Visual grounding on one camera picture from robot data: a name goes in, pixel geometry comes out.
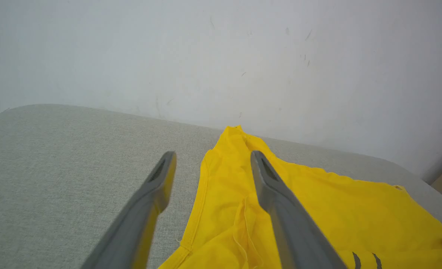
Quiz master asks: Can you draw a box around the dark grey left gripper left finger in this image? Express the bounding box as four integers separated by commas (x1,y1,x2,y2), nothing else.
80,151,177,269

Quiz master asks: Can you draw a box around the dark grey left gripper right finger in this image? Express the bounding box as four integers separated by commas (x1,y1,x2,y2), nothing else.
251,150,347,269

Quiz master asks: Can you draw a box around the yellow cartoon print t-shirt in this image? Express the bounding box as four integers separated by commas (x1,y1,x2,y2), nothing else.
157,125,442,269

